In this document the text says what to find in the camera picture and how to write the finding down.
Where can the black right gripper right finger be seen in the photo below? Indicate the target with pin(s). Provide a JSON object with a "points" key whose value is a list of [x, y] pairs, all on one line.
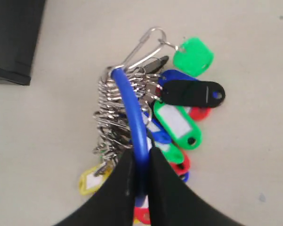
{"points": [[173, 203]]}

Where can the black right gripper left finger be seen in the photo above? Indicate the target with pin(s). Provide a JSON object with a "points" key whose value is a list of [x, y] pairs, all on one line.
{"points": [[113, 204]]}

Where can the bunch of coloured key tags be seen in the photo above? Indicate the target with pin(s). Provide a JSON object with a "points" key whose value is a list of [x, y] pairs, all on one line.
{"points": [[130, 99]]}

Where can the black two-tier corner shelf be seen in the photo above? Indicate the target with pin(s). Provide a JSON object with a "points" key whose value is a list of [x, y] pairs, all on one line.
{"points": [[20, 22]]}

